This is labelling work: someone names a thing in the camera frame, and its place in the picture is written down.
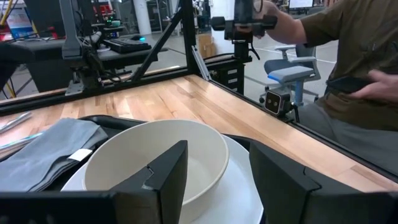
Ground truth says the black leader arm handle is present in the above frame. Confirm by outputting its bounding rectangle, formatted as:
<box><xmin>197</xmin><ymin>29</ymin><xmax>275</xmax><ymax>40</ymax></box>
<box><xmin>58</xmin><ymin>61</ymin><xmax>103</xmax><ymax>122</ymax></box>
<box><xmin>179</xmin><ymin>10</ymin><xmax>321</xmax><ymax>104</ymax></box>
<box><xmin>210</xmin><ymin>0</ymin><xmax>279</xmax><ymax>63</ymax></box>

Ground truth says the beige bowl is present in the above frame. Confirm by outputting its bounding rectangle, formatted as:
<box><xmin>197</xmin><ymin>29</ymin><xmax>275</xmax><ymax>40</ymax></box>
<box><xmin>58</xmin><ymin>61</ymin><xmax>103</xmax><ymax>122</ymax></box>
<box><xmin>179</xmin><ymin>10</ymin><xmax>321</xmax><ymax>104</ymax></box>
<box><xmin>82</xmin><ymin>119</ymin><xmax>230</xmax><ymax>224</ymax></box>

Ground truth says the grey office chair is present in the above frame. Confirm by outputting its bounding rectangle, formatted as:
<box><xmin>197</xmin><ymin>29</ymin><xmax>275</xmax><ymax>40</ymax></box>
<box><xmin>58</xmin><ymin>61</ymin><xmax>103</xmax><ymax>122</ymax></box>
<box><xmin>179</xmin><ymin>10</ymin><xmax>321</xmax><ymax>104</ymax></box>
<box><xmin>259</xmin><ymin>43</ymin><xmax>322</xmax><ymax>107</ymax></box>

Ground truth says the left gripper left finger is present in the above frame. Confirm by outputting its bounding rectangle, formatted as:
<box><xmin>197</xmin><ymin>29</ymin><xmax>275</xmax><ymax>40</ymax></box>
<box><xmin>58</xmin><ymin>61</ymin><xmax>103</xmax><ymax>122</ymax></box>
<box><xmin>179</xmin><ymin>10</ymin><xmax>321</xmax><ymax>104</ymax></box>
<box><xmin>110</xmin><ymin>139</ymin><xmax>189</xmax><ymax>224</ymax></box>

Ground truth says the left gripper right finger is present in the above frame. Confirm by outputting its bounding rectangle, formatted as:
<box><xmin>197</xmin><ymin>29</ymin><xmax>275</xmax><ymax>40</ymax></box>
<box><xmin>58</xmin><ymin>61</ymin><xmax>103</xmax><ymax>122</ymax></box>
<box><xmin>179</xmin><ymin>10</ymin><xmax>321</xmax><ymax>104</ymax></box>
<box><xmin>249</xmin><ymin>141</ymin><xmax>331</xmax><ymax>224</ymax></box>

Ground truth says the black drawer cabinet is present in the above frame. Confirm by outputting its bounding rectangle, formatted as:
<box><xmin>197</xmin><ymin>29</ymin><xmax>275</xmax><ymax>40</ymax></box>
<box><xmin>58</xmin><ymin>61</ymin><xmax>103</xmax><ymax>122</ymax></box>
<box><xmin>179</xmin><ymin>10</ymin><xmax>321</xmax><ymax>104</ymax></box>
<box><xmin>203</xmin><ymin>54</ymin><xmax>254</xmax><ymax>95</ymax></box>

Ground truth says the grey cloth napkin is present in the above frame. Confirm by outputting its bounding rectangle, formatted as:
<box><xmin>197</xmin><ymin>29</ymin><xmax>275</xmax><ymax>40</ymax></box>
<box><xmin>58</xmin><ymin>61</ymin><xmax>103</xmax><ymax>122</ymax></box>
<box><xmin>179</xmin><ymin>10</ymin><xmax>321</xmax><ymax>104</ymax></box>
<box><xmin>0</xmin><ymin>117</ymin><xmax>109</xmax><ymax>193</ymax></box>

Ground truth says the black plastic tray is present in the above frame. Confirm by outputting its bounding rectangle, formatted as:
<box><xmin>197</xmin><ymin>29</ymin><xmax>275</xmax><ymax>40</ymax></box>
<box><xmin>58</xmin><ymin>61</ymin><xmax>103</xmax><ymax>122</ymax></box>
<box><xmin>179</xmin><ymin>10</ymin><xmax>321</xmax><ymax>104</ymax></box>
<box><xmin>43</xmin><ymin>114</ymin><xmax>253</xmax><ymax>192</ymax></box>

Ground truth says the dark grey desk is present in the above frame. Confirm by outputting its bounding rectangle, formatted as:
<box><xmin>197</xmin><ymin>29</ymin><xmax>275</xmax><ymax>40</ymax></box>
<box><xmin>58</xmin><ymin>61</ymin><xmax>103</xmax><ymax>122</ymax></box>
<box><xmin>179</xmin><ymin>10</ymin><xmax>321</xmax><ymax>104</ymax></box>
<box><xmin>0</xmin><ymin>37</ymin><xmax>170</xmax><ymax>94</ymax></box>

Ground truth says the black computer monitor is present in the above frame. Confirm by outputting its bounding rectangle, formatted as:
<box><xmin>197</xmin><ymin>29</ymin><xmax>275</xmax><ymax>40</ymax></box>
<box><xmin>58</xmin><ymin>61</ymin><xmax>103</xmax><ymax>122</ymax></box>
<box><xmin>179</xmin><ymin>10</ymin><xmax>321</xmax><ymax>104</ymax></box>
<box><xmin>288</xmin><ymin>0</ymin><xmax>315</xmax><ymax>9</ymax></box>

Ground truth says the black backlit keyboard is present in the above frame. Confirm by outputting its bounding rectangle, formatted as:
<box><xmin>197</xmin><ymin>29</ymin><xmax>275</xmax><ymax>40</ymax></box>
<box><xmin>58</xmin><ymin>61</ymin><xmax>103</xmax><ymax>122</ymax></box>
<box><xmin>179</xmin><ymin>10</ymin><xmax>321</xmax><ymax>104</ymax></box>
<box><xmin>102</xmin><ymin>37</ymin><xmax>152</xmax><ymax>54</ymax></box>

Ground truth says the metal fork patterned handle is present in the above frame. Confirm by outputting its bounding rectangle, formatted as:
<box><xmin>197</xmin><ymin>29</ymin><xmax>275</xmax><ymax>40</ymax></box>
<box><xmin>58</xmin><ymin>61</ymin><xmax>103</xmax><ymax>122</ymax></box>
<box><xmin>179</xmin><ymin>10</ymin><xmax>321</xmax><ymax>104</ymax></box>
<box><xmin>0</xmin><ymin>132</ymin><xmax>44</xmax><ymax>154</ymax></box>

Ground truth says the white round plate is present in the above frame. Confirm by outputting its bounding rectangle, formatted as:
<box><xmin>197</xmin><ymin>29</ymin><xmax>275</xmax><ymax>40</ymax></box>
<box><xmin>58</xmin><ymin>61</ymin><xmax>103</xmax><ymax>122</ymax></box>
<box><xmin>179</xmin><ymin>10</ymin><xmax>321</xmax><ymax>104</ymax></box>
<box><xmin>60</xmin><ymin>133</ymin><xmax>265</xmax><ymax>224</ymax></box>

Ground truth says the brown cardboard box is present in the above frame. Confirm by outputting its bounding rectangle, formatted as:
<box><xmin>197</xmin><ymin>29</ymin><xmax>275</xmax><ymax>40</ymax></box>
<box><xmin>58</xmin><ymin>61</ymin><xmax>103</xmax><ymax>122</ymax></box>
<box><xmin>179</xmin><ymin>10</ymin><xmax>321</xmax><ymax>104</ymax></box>
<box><xmin>197</xmin><ymin>32</ymin><xmax>216</xmax><ymax>59</ymax></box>

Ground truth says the black phone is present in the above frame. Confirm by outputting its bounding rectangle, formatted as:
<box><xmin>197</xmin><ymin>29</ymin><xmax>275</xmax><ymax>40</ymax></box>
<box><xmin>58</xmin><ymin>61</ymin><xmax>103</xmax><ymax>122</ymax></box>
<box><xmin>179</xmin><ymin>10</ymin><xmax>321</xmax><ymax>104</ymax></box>
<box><xmin>325</xmin><ymin>76</ymin><xmax>374</xmax><ymax>95</ymax></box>

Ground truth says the metal knife patterned handle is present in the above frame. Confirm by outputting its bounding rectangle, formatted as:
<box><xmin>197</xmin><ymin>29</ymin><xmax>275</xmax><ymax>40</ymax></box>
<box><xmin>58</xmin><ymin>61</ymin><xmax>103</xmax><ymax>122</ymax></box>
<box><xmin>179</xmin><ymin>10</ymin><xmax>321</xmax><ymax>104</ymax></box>
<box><xmin>0</xmin><ymin>111</ymin><xmax>34</xmax><ymax>133</ymax></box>

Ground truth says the person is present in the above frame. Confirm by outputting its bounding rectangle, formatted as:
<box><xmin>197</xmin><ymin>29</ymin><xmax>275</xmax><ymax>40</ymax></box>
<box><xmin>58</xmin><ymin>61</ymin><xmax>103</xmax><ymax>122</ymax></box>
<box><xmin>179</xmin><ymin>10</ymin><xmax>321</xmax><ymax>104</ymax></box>
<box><xmin>253</xmin><ymin>0</ymin><xmax>398</xmax><ymax>177</ymax></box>

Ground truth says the person's hand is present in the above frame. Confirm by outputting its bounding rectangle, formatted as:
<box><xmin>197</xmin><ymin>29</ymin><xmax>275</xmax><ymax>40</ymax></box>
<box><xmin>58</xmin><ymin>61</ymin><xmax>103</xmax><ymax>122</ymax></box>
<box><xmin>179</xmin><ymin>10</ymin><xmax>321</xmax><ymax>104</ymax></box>
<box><xmin>347</xmin><ymin>69</ymin><xmax>398</xmax><ymax>104</ymax></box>
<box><xmin>252</xmin><ymin>0</ymin><xmax>273</xmax><ymax>40</ymax></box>

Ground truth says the black table-level camera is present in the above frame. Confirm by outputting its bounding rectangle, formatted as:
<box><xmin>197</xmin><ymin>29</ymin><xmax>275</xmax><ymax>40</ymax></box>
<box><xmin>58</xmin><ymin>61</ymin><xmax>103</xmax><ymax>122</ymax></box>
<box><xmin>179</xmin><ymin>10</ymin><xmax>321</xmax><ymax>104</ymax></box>
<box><xmin>263</xmin><ymin>88</ymin><xmax>295</xmax><ymax>119</ymax></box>

